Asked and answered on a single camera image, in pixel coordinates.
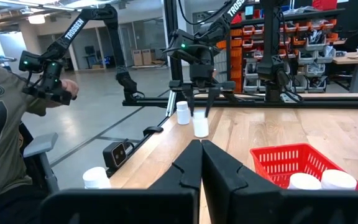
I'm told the person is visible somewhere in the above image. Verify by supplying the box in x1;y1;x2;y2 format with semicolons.
0;62;80;224

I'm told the silver metal bracket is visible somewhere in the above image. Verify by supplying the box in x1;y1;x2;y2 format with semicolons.
165;90;177;118

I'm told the black edge clamp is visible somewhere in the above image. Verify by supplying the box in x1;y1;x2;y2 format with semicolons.
142;125;165;137

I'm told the red box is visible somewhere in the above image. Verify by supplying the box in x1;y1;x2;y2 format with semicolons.
311;0;338;11

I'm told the storage shelf with bins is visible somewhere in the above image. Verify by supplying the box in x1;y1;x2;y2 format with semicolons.
216;7;346;94

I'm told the ceiling lamp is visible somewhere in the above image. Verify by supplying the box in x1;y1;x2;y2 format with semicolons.
27;14;47;25

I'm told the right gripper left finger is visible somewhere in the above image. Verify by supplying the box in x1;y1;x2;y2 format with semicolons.
40;139;203;224

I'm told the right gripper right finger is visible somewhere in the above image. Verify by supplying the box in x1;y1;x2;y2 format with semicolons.
201;139;358;224

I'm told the red plastic mesh basket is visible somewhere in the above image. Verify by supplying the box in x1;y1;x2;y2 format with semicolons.
249;142;358;191

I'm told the cardboard box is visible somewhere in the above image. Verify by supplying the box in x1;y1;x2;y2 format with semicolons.
142;49;153;65
131;49;144;67

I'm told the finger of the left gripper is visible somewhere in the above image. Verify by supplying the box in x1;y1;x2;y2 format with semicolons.
204;87;221;119
183;87;196;117

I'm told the wooden background table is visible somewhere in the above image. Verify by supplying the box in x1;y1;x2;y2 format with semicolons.
333;51;358;94

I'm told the black table-level camera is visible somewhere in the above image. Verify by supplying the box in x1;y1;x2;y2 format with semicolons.
102;141;127;170

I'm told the person's hand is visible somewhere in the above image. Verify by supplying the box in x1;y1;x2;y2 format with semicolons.
59;78;80;102

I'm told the grey chair armrest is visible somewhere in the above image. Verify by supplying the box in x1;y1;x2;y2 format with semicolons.
22;133;60;194

